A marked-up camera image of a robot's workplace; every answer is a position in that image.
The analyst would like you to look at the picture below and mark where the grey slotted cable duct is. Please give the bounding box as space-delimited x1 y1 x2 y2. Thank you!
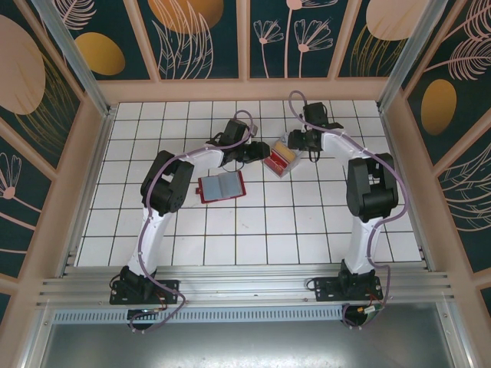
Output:
51 307 345 324

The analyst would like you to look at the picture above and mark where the red leather card holder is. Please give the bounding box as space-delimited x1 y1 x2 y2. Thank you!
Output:
195 170 247 205

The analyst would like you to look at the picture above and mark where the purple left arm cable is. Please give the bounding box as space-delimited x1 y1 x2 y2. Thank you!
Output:
128 110 259 334

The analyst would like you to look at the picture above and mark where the aluminium frame post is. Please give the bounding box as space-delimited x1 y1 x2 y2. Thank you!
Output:
31 0 117 117
377 0 443 113

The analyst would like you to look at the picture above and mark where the yellow credit card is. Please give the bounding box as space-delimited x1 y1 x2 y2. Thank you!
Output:
273 142 297 163

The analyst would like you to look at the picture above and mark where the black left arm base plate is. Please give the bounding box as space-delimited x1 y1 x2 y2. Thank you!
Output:
109 278 181 307

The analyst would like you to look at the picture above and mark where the thin black left camera cable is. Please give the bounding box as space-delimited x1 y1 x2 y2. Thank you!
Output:
209 131 247 173

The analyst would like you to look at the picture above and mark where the aluminium mounting rail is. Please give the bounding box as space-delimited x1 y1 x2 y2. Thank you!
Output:
36 264 456 308

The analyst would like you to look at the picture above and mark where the red credit card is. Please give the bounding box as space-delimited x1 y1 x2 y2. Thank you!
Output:
265 151 292 173

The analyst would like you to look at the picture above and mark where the clear plastic card box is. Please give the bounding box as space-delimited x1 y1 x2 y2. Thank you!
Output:
263 132 302 180

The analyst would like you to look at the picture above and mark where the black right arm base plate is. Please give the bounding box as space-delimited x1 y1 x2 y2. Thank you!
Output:
314 276 384 304

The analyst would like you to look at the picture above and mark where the grey metal sheet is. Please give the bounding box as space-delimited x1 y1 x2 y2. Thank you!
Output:
22 302 471 368

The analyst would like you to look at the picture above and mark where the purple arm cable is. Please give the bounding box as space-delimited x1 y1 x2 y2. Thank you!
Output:
288 90 408 331
128 110 259 334

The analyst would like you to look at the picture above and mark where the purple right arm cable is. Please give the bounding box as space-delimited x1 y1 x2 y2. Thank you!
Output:
288 90 408 331

